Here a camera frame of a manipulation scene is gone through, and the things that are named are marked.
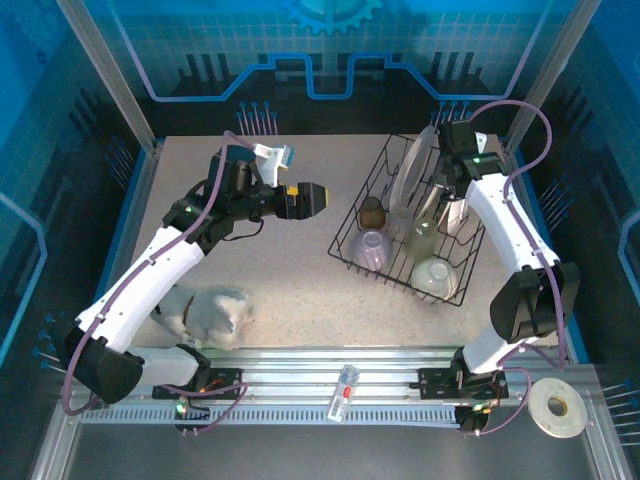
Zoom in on aluminium frame post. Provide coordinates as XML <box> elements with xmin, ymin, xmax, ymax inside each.
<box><xmin>54</xmin><ymin>0</ymin><xmax>159</xmax><ymax>154</ymax></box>
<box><xmin>504</xmin><ymin>0</ymin><xmax>601</xmax><ymax>146</ymax></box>

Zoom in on clear packet with red label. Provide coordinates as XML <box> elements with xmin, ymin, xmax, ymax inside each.
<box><xmin>327</xmin><ymin>363</ymin><xmax>362</xmax><ymax>425</ymax></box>

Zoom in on colourful patterned plate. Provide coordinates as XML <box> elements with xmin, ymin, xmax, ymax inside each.
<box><xmin>389</xmin><ymin>124</ymin><xmax>442</xmax><ymax>222</ymax></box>

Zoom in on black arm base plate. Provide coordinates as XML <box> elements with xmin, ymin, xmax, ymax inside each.
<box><xmin>417</xmin><ymin>367</ymin><xmax>510</xmax><ymax>401</ymax></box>
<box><xmin>152</xmin><ymin>367</ymin><xmax>245</xmax><ymax>401</ymax></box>

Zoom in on clear glass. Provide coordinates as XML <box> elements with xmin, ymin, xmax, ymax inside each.
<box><xmin>388</xmin><ymin>202</ymin><xmax>416</xmax><ymax>242</ymax></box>

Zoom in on frosted green cup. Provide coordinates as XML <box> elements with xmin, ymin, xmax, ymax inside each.
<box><xmin>404</xmin><ymin>217</ymin><xmax>440</xmax><ymax>261</ymax></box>

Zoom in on grey slotted cable duct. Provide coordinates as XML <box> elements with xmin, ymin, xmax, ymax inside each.
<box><xmin>79</xmin><ymin>407</ymin><xmax>461</xmax><ymax>426</ymax></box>

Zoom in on aluminium rail beam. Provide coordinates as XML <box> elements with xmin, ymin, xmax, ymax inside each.
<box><xmin>64</xmin><ymin>347</ymin><xmax>596</xmax><ymax>406</ymax></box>

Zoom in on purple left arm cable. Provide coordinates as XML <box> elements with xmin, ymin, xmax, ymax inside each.
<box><xmin>60</xmin><ymin>129</ymin><xmax>251</xmax><ymax>437</ymax></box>

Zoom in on white upright dish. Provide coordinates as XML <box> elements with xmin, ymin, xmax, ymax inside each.
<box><xmin>438</xmin><ymin>192</ymin><xmax>470</xmax><ymax>236</ymax></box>

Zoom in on crumpled white plastic bag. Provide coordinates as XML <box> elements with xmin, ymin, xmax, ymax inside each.
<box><xmin>152</xmin><ymin>283</ymin><xmax>257</xmax><ymax>351</ymax></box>

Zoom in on brown translucent cup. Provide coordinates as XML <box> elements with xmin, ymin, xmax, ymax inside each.
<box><xmin>358</xmin><ymin>196</ymin><xmax>387</xmax><ymax>229</ymax></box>

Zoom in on grey tape roll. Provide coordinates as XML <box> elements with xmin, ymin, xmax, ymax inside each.
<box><xmin>527</xmin><ymin>377</ymin><xmax>586</xmax><ymax>440</ymax></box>

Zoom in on black connector block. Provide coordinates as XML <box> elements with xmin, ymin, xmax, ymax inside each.
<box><xmin>172</xmin><ymin>397</ymin><xmax>212</xmax><ymax>437</ymax></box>
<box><xmin>455</xmin><ymin>403</ymin><xmax>494</xmax><ymax>435</ymax></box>

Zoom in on white bowl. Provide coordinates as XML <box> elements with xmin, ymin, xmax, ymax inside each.
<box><xmin>410</xmin><ymin>256</ymin><xmax>459</xmax><ymax>297</ymax></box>

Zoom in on black wire dish rack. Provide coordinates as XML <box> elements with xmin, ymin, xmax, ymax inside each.
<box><xmin>327</xmin><ymin>132</ymin><xmax>504</xmax><ymax>308</ymax></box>

